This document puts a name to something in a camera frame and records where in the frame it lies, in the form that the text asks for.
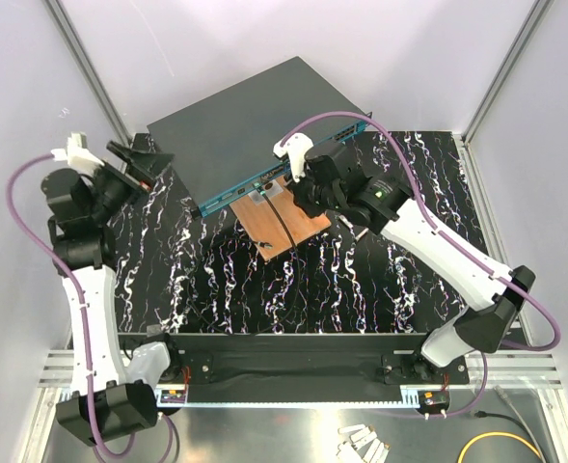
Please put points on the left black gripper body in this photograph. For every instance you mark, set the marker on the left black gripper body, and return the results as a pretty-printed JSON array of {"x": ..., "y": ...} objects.
[{"x": 131, "y": 177}]

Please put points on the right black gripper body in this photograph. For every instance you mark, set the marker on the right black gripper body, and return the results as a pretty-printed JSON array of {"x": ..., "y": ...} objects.
[{"x": 313, "y": 200}]

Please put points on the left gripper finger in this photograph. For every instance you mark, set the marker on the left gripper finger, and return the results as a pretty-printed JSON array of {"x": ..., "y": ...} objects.
[
  {"x": 147, "y": 167},
  {"x": 124, "y": 153}
]

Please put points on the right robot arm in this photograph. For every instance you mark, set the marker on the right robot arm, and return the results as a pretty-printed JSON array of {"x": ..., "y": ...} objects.
[{"x": 327, "y": 177}]

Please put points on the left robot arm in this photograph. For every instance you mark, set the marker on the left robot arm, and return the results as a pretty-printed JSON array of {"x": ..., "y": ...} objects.
[{"x": 108, "y": 397}]

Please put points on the wooden board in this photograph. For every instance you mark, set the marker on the wooden board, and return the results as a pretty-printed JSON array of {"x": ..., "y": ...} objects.
[{"x": 264, "y": 219}]

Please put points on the pile of white modules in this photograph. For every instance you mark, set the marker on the pile of white modules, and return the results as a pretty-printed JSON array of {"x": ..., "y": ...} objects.
[{"x": 361, "y": 444}]

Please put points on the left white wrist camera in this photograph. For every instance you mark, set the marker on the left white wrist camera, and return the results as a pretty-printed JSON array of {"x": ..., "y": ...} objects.
[{"x": 77, "y": 155}]

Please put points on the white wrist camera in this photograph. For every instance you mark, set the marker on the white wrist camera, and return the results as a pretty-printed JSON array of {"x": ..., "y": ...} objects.
[
  {"x": 77, "y": 155},
  {"x": 294, "y": 149}
]

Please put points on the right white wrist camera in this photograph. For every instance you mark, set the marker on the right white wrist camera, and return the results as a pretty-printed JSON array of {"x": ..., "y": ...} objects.
[{"x": 294, "y": 149}]

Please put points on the dark teal network switch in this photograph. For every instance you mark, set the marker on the dark teal network switch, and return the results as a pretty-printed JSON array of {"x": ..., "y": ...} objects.
[{"x": 223, "y": 144}]

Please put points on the white slotted cable duct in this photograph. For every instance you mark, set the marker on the white slotted cable duct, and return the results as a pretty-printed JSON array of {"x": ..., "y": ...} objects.
[{"x": 170, "y": 398}]

